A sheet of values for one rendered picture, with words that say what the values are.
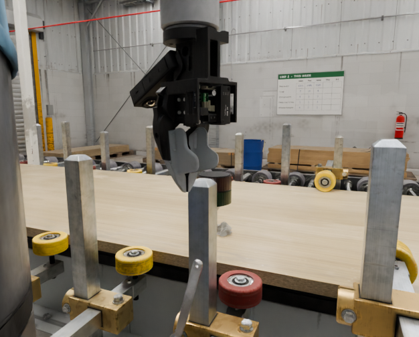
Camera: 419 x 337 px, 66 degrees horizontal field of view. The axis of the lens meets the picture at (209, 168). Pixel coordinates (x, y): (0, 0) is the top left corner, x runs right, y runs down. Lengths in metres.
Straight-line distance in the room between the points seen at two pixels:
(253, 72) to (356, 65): 2.24
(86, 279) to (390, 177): 0.54
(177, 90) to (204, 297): 0.32
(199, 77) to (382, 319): 0.38
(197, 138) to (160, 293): 0.52
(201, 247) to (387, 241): 0.26
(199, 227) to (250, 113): 7.56
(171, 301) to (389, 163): 0.63
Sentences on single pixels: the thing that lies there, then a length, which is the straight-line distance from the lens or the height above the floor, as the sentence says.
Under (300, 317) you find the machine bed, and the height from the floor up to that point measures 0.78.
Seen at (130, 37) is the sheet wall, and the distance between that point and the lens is 10.14.
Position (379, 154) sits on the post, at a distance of 0.44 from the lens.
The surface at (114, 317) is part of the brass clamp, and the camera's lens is 0.67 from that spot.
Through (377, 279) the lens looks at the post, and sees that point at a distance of 0.48.
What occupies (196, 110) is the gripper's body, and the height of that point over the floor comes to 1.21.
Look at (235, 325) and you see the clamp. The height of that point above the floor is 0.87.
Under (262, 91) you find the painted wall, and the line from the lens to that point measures 7.96.
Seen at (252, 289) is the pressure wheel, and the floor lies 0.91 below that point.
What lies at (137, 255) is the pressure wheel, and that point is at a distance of 0.75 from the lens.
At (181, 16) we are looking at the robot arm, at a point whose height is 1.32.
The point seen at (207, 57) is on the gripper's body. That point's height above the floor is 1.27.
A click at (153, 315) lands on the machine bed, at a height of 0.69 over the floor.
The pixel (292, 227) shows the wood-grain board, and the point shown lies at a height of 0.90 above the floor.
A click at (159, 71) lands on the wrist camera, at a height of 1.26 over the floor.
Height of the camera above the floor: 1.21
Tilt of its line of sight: 10 degrees down
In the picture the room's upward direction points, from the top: straight up
